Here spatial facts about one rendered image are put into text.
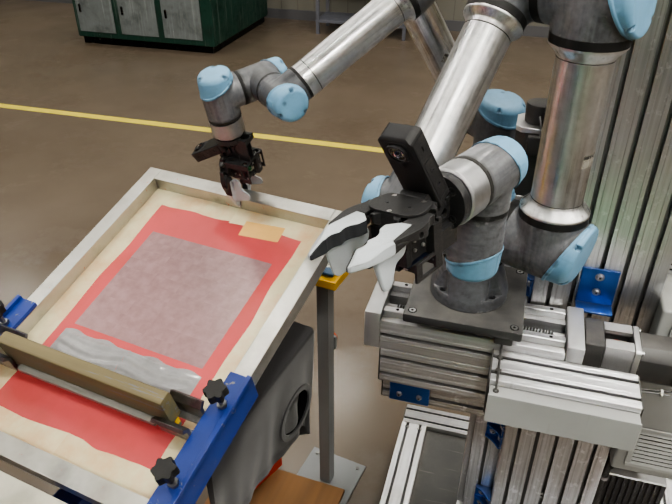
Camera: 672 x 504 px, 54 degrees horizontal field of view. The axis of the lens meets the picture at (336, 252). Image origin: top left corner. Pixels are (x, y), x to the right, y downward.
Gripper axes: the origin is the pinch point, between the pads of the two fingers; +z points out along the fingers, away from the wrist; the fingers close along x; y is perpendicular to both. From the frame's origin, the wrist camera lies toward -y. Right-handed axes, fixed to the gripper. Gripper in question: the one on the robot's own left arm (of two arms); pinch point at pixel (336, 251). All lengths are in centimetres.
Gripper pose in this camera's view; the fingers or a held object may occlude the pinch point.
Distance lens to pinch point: 65.6
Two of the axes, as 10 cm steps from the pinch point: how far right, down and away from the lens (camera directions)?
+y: 1.1, 8.8, 4.6
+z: -6.5, 4.1, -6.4
